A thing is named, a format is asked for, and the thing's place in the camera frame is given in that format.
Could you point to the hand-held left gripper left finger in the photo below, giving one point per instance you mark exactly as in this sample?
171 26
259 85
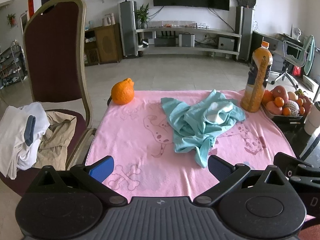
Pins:
102 168

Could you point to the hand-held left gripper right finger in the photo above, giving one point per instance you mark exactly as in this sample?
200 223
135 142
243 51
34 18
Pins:
218 166

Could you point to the teal shirt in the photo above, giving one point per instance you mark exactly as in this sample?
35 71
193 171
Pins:
195 120

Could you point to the dark fruit tray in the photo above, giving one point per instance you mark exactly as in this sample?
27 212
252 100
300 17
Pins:
287 119

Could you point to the pink printed blanket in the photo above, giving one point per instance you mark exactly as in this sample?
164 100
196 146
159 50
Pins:
140 135

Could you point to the white cup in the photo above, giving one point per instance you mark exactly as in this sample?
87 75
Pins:
312 120

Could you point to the beige garment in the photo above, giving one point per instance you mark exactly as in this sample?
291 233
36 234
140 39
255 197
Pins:
60 135

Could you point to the pile of mixed fruits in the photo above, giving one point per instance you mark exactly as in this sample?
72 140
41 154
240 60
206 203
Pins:
280 92

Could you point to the bumpy orange fruit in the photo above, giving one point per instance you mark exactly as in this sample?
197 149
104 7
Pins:
122 92

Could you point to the grey-blue cloth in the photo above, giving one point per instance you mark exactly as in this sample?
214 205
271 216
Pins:
30 130

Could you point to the orange juice bottle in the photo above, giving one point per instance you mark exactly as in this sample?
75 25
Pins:
257 80

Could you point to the red bag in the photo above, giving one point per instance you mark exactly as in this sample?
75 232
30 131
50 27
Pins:
297 71

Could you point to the white garment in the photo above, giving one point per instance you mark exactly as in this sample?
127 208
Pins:
15 130

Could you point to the grey office chair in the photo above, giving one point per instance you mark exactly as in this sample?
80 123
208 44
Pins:
292 52

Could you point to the teal towel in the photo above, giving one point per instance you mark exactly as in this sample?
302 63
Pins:
310 52

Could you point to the black desk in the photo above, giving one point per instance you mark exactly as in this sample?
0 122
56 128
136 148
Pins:
257 45

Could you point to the grey subwoofer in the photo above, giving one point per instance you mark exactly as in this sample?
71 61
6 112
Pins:
226 43

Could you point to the maroon banquet chair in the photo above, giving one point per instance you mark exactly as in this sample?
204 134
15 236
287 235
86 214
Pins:
55 55

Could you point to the wooden cabinet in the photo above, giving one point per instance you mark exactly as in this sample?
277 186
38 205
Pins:
107 42

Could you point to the silver box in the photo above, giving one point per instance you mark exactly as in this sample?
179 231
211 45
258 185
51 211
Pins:
186 40

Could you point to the small white fan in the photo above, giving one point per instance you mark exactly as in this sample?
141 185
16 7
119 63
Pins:
296 32

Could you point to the black router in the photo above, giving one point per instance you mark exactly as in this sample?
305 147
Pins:
165 41

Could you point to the shoe rack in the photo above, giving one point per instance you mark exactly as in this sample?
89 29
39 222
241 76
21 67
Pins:
12 65

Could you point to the grey tower speaker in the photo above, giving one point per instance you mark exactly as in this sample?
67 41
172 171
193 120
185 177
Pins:
245 30
127 30

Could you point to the grey television stand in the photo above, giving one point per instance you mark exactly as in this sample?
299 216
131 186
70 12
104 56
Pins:
175 30

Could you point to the green potted plant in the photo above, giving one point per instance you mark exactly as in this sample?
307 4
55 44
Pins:
143 13

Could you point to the hanging red flower plant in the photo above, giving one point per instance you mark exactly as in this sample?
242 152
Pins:
11 19

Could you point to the red paper banner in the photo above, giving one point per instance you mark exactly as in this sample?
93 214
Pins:
30 6

